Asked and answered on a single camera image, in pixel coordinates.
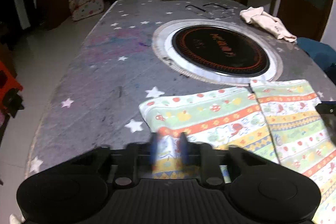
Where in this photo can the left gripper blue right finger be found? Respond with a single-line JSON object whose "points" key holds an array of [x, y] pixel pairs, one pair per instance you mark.
{"points": [[184, 149]]}

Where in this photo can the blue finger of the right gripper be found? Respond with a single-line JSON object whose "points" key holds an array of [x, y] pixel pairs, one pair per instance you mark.
{"points": [[327, 111]]}

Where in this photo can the pink dotted kids sofa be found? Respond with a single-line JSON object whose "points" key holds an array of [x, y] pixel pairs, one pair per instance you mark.
{"points": [[81, 9]]}

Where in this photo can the colourful patterned child shirt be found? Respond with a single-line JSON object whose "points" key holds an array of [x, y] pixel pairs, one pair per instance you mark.
{"points": [[277, 121]]}

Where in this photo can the red plastic stool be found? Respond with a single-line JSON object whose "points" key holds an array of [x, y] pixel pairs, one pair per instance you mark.
{"points": [[11, 101]]}

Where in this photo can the grey star-patterned table cover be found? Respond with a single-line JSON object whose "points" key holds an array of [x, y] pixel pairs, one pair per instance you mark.
{"points": [[96, 101]]}

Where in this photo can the blue cloth covered chair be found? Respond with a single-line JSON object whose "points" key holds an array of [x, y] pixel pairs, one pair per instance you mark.
{"points": [[322, 54]]}

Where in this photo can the round black induction cooker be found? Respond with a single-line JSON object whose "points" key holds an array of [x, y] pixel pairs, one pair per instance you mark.
{"points": [[222, 53]]}

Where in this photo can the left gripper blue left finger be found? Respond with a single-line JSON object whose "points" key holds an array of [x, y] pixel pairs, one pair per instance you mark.
{"points": [[154, 140]]}

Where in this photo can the cream beige garment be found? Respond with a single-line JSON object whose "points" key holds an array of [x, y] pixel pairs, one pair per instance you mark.
{"points": [[273, 25]]}

